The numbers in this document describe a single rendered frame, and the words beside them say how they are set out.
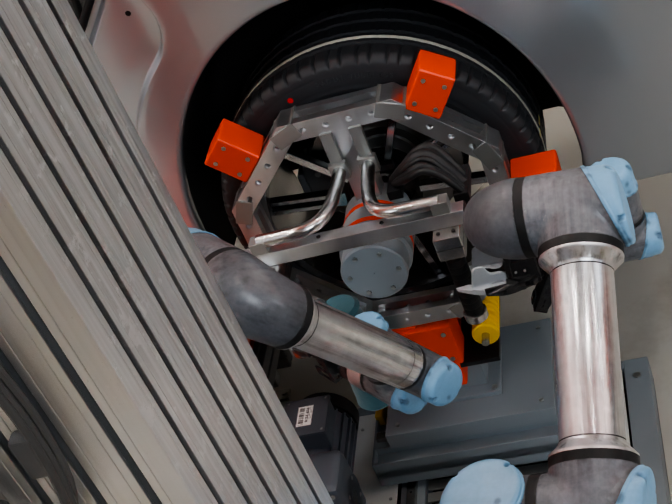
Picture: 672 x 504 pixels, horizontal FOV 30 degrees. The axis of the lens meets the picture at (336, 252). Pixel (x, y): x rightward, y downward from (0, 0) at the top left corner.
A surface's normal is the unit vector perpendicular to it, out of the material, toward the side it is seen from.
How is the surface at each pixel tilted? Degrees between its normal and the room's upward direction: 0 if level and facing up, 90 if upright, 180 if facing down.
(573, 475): 32
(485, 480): 7
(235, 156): 90
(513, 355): 0
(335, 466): 23
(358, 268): 90
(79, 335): 90
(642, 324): 0
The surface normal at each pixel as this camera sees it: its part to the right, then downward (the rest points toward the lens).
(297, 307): 0.63, -0.17
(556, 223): -0.65, -0.31
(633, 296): -0.33, -0.75
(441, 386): 0.62, 0.29
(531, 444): -0.10, 0.63
